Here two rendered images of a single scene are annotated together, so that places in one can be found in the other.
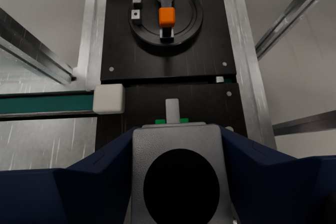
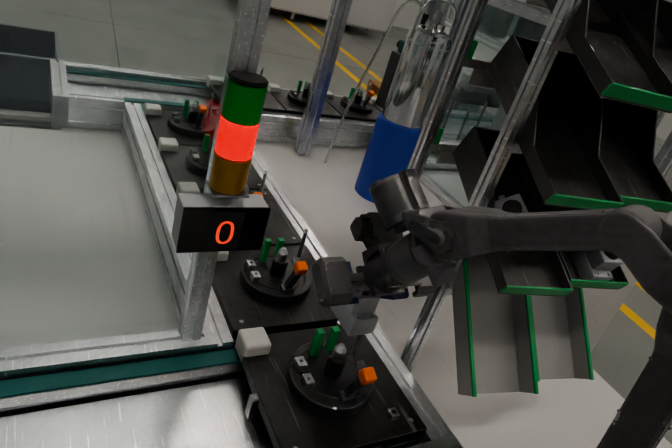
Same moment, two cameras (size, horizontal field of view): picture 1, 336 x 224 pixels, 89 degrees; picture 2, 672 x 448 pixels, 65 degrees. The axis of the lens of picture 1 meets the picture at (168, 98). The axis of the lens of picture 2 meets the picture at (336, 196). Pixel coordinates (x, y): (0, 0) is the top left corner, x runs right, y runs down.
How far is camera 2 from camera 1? 0.75 m
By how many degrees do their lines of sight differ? 50
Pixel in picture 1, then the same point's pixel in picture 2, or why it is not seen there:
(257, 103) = (378, 338)
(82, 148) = (220, 411)
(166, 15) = (302, 265)
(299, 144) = (433, 393)
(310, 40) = (405, 303)
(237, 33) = not seen: hidden behind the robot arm
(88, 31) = not seen: hidden behind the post
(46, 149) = (175, 419)
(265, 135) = (393, 358)
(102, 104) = (254, 342)
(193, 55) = (311, 306)
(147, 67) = (275, 317)
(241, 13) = not seen: hidden behind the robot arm
